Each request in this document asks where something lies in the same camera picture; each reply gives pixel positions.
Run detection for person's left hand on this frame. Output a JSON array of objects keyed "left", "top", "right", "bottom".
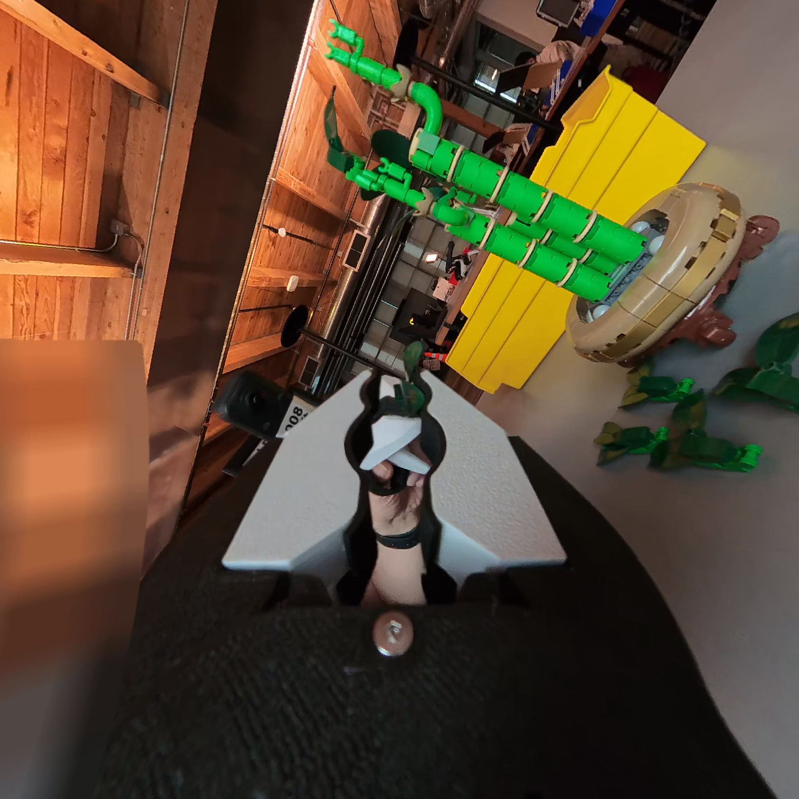
[{"left": 370, "top": 479, "right": 428, "bottom": 538}]

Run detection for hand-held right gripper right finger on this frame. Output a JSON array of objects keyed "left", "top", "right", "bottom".
[{"left": 421, "top": 368, "right": 569, "bottom": 606}]

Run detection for yellow plastic bin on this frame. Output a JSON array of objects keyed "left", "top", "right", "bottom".
[{"left": 446, "top": 65, "right": 708, "bottom": 395}]

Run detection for green lego bamboo plant model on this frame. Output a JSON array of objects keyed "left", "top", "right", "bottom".
[{"left": 325, "top": 19, "right": 781, "bottom": 370}]

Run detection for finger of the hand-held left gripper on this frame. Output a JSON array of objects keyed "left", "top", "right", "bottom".
[{"left": 360, "top": 416, "right": 433, "bottom": 474}]

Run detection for black monitor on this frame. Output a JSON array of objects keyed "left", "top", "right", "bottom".
[{"left": 393, "top": 288, "right": 445, "bottom": 341}]

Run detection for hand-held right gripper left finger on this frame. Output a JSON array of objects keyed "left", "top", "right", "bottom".
[{"left": 221, "top": 368, "right": 378, "bottom": 604}]

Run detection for silver ventilation duct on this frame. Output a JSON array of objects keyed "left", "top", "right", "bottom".
[{"left": 315, "top": 200, "right": 407, "bottom": 400}]

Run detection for person's left forearm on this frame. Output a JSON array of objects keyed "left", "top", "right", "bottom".
[{"left": 361, "top": 548, "right": 430, "bottom": 606}]

